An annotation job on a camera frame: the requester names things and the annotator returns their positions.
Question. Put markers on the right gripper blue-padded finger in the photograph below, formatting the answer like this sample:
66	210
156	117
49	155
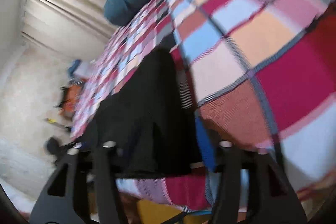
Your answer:
206	147

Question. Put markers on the plaid pink red bedspread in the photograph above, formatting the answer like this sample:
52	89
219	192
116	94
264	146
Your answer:
260	72

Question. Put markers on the black pants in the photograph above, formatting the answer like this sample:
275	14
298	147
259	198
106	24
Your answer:
154	132

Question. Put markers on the black stick with yellow tag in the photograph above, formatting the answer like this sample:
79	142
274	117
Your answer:
55	123

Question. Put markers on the white box with blue cloth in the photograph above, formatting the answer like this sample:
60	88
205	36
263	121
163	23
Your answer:
80	69

